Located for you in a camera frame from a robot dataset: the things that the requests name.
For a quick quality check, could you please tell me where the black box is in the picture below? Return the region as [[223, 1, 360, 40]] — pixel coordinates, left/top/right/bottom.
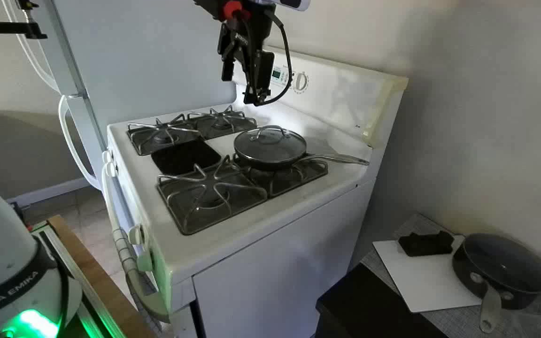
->
[[313, 260, 451, 338]]

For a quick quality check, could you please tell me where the black square potholder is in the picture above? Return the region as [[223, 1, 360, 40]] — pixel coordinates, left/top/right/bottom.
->
[[150, 136, 223, 178]]

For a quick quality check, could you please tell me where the white oven door handle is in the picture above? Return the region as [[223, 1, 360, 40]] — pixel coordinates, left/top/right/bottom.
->
[[99, 151, 169, 316]]

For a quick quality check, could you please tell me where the dark pan with metal handle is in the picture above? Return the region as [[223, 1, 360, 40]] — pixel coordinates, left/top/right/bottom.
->
[[231, 146, 370, 174]]

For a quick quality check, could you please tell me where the curved white refrigerator handle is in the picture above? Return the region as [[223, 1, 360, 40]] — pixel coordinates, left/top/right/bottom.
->
[[56, 93, 105, 193]]

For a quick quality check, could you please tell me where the black burner grate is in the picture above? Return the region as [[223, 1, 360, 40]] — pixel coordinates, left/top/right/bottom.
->
[[156, 151, 330, 238], [126, 102, 259, 157]]

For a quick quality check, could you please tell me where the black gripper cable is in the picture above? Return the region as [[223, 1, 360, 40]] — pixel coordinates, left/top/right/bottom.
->
[[257, 10, 295, 106]]

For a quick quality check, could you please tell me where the wooden board edge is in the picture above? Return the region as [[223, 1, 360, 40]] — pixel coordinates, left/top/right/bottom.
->
[[47, 213, 157, 338]]

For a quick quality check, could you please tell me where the long white refrigerator handle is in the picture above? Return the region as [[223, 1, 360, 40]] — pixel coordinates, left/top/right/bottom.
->
[[0, 0, 65, 95]]

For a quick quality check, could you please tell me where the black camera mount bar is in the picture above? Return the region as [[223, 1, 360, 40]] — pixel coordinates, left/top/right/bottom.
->
[[0, 0, 49, 40]]

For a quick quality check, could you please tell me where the dark saucepan with grey handle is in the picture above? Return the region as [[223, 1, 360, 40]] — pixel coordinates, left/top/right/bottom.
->
[[451, 232, 541, 333]]

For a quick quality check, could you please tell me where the white cutting board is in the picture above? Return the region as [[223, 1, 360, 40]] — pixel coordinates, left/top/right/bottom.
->
[[372, 232, 484, 315]]

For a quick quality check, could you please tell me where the white refrigerator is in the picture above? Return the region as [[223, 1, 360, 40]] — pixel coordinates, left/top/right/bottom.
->
[[0, 0, 250, 193]]

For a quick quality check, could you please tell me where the small black object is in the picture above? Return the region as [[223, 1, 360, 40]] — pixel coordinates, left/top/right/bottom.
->
[[398, 228, 456, 258]]

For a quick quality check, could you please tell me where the white gas stove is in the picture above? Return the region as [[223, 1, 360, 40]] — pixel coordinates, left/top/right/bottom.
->
[[99, 42, 409, 338]]

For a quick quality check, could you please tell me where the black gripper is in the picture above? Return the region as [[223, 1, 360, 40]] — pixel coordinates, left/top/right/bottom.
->
[[216, 0, 280, 106]]

